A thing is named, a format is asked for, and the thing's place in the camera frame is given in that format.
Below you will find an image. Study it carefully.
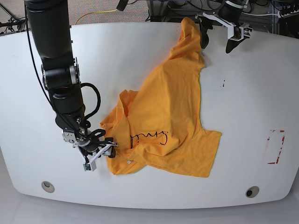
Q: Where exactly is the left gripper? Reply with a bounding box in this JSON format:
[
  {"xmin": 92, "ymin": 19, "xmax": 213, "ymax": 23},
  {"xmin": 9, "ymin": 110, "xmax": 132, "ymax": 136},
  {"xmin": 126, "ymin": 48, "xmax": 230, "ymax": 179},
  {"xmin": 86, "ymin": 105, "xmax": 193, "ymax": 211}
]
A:
[{"xmin": 199, "ymin": 18, "xmax": 253, "ymax": 54}]

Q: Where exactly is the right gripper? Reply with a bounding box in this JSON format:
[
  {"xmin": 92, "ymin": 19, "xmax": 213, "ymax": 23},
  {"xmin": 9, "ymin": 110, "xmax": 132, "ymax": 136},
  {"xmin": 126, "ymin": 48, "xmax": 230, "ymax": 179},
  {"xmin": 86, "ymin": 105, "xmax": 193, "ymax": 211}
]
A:
[{"xmin": 62, "ymin": 129, "xmax": 117, "ymax": 158}]

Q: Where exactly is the yellow T-shirt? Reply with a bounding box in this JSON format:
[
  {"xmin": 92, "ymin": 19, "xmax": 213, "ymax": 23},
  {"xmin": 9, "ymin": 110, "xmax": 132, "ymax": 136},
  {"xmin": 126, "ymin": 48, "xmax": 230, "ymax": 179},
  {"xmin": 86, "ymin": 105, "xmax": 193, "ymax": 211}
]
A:
[{"xmin": 100, "ymin": 18, "xmax": 221, "ymax": 178}]

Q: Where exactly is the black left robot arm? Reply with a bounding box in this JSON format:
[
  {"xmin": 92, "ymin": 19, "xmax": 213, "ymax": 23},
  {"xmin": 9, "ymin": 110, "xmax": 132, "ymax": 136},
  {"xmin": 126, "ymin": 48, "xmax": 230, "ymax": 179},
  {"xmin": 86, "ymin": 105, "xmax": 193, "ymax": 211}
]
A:
[{"xmin": 198, "ymin": 0, "xmax": 253, "ymax": 54}]

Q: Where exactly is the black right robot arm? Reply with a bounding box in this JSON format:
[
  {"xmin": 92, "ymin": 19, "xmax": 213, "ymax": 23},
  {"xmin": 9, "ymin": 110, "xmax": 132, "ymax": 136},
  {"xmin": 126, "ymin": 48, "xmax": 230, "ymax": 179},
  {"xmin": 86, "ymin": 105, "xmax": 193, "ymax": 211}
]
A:
[{"xmin": 24, "ymin": 0, "xmax": 116, "ymax": 158}]

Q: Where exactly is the left table grommet hole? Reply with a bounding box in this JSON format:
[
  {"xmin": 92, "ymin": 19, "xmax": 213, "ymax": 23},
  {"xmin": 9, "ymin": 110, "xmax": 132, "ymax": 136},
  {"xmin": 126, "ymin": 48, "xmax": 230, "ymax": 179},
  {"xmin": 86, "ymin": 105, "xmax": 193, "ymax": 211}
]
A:
[{"xmin": 41, "ymin": 181, "xmax": 55, "ymax": 193}]

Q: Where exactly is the table grommet hole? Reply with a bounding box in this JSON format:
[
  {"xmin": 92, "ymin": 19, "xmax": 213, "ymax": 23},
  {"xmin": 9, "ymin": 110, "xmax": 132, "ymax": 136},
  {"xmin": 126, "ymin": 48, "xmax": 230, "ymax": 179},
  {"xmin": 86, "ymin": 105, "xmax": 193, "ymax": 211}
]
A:
[
  {"xmin": 245, "ymin": 186, "xmax": 260, "ymax": 198},
  {"xmin": 41, "ymin": 181, "xmax": 55, "ymax": 193}
]

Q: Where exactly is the white power strip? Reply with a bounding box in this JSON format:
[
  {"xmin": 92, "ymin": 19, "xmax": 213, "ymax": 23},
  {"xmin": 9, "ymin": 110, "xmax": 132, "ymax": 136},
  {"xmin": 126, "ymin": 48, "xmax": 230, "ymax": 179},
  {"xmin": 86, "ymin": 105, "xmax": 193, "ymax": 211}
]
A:
[{"xmin": 278, "ymin": 4, "xmax": 299, "ymax": 18}]

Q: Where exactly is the red tape rectangle marking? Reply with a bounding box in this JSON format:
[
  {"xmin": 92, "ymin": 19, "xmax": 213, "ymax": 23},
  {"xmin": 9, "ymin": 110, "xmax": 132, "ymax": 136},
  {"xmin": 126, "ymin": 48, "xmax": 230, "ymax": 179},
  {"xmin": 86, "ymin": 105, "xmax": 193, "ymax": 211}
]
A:
[{"xmin": 265, "ymin": 130, "xmax": 286, "ymax": 165}]

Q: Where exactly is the right table grommet hole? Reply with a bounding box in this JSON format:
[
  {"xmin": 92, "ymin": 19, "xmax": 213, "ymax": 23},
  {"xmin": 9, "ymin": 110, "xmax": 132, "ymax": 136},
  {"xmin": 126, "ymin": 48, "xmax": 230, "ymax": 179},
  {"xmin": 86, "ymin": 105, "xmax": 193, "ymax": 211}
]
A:
[{"xmin": 245, "ymin": 186, "xmax": 260, "ymax": 198}]

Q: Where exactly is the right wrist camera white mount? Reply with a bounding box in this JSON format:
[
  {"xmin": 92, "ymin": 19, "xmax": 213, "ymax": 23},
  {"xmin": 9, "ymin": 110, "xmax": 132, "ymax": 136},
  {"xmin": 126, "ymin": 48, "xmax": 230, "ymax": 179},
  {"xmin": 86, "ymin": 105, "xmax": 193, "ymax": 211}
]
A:
[{"xmin": 77, "ymin": 144, "xmax": 118, "ymax": 171}]

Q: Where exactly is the yellow cable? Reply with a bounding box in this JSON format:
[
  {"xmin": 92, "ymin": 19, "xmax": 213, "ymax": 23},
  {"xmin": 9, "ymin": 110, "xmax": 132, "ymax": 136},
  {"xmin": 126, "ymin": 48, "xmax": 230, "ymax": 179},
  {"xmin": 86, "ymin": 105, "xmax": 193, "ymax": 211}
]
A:
[{"xmin": 75, "ymin": 8, "xmax": 118, "ymax": 25}]

